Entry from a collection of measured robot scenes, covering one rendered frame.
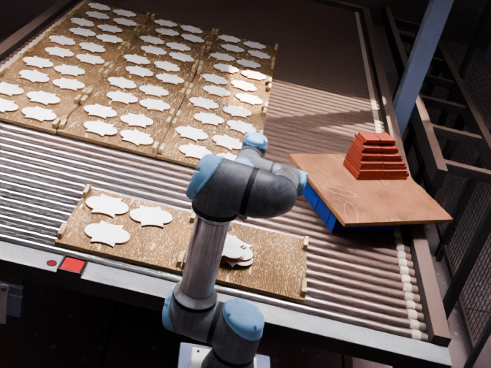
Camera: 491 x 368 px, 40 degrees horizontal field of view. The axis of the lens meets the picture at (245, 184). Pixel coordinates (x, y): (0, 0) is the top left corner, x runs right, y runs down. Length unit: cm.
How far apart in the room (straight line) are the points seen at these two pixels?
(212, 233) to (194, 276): 14
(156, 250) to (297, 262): 49
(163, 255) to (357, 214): 76
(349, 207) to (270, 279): 49
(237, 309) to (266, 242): 67
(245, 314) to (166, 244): 59
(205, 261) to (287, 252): 77
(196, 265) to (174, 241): 63
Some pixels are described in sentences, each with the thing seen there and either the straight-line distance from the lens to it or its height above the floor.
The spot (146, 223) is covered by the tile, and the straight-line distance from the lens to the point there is 235.
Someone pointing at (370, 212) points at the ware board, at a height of 104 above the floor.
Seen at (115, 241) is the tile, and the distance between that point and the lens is 225.
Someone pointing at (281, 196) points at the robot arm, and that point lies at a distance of 155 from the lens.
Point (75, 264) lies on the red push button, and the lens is 216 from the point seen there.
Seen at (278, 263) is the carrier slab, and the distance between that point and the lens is 233.
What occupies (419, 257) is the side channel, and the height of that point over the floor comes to 95.
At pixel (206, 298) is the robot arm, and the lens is 176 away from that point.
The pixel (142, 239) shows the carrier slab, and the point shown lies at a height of 94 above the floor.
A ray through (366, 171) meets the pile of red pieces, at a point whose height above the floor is 108.
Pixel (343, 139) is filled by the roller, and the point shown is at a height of 92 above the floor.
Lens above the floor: 228
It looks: 29 degrees down
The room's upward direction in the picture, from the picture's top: 14 degrees clockwise
